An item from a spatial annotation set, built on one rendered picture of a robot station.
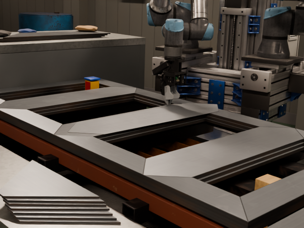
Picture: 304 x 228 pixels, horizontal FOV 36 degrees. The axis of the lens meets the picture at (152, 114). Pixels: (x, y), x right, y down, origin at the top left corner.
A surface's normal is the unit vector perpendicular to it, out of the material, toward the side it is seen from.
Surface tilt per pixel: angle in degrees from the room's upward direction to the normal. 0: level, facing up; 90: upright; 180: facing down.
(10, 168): 0
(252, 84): 90
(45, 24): 90
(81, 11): 90
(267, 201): 0
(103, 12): 90
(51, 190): 0
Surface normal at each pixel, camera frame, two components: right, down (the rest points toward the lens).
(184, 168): 0.04, -0.97
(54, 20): 0.47, 0.24
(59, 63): 0.68, 0.21
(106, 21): -0.59, 0.18
